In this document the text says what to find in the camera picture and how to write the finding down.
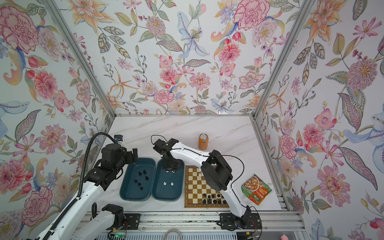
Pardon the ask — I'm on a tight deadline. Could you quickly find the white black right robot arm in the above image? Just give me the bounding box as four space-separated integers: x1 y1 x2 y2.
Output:
153 139 252 229

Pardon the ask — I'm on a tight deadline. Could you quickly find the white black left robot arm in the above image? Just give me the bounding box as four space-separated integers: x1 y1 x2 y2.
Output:
35 144 139 240

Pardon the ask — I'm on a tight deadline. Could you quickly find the wooden chess board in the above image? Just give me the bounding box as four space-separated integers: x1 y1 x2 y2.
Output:
185 166 229 209

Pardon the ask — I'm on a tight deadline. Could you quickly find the right teal plastic tray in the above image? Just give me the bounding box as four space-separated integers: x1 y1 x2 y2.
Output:
152 160 185 202

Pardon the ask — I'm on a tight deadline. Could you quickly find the teal plastic tray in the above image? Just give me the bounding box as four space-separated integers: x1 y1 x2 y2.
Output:
152 160 185 202
120 158 156 202

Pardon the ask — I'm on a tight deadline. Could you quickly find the left teal plastic tray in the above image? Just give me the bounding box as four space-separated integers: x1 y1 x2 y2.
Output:
120 158 156 202

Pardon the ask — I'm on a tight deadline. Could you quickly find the orange soda can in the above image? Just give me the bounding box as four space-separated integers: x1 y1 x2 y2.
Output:
198 133 209 150

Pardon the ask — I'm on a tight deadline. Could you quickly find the green snack packet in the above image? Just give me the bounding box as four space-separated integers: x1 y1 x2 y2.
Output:
242 174 272 205

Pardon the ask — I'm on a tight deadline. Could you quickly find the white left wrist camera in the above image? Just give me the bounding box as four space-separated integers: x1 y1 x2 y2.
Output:
114 135 124 143

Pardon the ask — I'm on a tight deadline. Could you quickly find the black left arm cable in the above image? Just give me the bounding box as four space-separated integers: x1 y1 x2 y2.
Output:
41 131 118 240

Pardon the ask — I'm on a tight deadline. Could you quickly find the aluminium mounting rail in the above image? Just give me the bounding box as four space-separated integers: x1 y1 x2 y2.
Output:
47 211 307 233

